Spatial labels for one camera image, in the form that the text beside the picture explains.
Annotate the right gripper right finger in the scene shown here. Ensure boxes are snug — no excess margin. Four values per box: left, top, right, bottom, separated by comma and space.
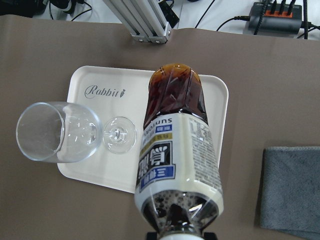
203, 232, 217, 240

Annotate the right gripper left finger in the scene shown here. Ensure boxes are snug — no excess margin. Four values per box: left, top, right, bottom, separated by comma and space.
145, 232, 159, 240

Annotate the tea bottle white cap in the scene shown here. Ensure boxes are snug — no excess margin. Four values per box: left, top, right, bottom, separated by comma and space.
134, 63, 224, 240

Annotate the folded grey cloth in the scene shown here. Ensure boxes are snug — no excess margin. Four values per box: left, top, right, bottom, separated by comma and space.
260, 146, 320, 240

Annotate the clear wine glass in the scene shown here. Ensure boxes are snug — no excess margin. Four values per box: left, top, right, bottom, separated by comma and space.
15, 101, 137, 163

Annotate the cream rabbit tray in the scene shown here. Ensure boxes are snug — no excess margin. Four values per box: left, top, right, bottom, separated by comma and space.
56, 65, 229, 195

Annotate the black usb hub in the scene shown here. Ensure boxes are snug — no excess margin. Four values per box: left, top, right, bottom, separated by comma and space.
258, 1, 303, 35

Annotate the aluminium frame post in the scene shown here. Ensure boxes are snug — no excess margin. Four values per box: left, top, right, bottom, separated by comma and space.
104, 0, 172, 44

